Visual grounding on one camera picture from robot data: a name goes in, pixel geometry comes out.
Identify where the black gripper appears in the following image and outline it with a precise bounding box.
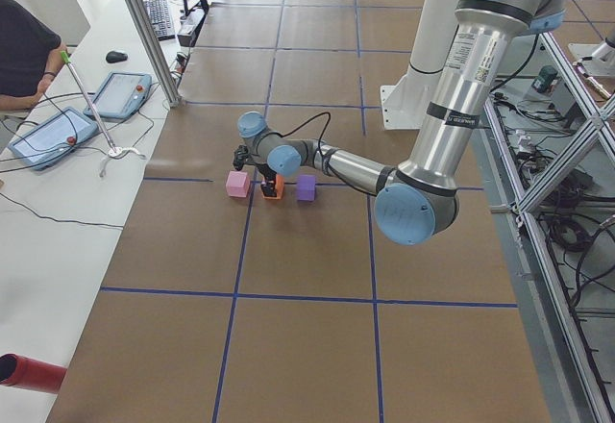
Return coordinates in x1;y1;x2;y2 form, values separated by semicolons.
257;163;277;197

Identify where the orange foam block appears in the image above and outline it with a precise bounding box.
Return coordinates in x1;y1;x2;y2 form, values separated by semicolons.
262;174;284;200

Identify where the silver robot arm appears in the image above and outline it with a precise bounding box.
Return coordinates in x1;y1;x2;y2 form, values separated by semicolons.
234;0;565;245

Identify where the pink foam block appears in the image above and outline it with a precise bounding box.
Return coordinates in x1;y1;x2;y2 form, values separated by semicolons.
225;171;251;198

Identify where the purple foam block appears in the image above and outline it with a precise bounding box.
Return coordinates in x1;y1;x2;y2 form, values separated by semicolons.
295;174;316;202

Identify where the blue teach pendant far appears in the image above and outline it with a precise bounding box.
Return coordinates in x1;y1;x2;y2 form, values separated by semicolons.
92;72;153;120

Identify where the blue teach pendant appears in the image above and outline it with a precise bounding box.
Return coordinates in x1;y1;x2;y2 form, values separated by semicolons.
92;72;153;120
8;107;98;170

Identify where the black computer mouse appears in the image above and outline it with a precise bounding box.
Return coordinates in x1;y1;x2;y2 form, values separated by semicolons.
106;50;128;63

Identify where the black keyboard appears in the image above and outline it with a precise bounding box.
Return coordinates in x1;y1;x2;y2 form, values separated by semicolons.
143;0;175;40

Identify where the blue teach pendant near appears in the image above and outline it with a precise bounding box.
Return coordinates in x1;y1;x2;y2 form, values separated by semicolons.
8;107;98;170

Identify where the metal rod with green tip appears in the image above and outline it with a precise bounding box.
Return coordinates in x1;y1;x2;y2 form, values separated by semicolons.
60;51;120;158

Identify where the person in dark shirt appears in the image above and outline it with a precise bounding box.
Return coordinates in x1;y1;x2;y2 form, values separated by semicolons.
1;0;67;111

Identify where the red cylinder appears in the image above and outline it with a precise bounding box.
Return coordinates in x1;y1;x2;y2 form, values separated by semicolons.
1;353;66;394

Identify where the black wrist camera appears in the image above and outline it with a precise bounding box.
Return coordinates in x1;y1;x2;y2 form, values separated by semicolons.
233;145;252;171

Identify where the black camera cable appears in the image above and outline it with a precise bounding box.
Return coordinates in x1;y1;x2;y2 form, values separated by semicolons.
281;111;333;164

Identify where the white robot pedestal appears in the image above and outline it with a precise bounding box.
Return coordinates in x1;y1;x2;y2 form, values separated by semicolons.
381;0;459;130

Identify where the aluminium frame post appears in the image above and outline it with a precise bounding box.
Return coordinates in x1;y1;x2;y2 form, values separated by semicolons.
124;0;182;108

